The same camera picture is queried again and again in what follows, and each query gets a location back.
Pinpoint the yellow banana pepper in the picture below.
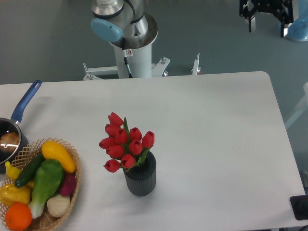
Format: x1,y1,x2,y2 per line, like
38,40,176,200
4,161,22,185

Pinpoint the purple red radish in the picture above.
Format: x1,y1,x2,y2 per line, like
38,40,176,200
59,174,77,196

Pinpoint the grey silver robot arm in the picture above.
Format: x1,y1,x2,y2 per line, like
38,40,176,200
90,0,299,50

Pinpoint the woven wicker basket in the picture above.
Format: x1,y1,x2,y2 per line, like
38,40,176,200
11,138,81,231

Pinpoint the red tulip bouquet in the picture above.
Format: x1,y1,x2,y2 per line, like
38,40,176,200
99,112,155,173

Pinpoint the bread roll in pan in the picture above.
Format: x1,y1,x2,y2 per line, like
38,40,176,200
0,132,19,153

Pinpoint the yellow squash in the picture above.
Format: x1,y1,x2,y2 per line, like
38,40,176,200
41,141,77,173

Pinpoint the green bok choy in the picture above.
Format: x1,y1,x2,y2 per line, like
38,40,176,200
28,159,64,219

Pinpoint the yellow pumpkin gourd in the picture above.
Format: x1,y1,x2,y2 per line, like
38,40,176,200
0,183,32,207

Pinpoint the white metal base frame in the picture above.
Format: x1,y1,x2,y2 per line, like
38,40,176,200
83,53,201,80

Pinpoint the black device at edge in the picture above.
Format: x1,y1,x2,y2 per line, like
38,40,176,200
290,195,308,220

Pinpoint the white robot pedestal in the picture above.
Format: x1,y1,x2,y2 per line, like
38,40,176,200
111,43,152,78

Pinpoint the dark green cucumber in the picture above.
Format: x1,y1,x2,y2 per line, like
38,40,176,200
14,152,45,188

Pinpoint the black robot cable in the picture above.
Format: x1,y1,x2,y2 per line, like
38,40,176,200
121,37,133,79

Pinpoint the orange fruit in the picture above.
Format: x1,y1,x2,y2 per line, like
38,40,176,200
5,203,32,231

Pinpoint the blue handled saucepan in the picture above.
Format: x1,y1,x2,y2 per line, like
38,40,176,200
0,80,42,174

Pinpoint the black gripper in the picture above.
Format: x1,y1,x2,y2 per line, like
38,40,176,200
239,0,294,38

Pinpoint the blue plastic bag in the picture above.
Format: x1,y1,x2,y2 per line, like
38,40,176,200
286,0,308,42

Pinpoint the white garlic bulb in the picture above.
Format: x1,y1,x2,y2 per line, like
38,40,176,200
47,194,71,218

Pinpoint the dark grey ribbed vase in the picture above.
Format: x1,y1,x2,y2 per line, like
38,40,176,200
123,152,156,196

